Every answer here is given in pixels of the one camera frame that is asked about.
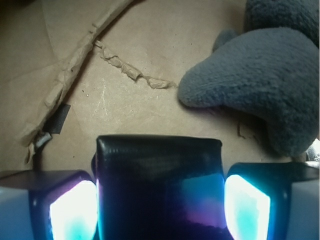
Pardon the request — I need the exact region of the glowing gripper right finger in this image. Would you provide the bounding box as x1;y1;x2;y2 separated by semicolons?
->
224;162;320;240

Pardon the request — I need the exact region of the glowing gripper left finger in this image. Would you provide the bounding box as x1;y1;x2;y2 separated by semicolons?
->
0;170;98;240

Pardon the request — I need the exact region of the black taped box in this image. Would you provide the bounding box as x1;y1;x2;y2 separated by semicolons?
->
91;134;231;240

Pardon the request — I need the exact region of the grey plush elephant toy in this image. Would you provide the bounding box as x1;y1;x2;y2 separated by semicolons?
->
177;0;320;157

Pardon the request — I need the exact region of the brown paper bag bin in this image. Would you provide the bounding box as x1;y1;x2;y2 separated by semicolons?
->
0;0;320;176

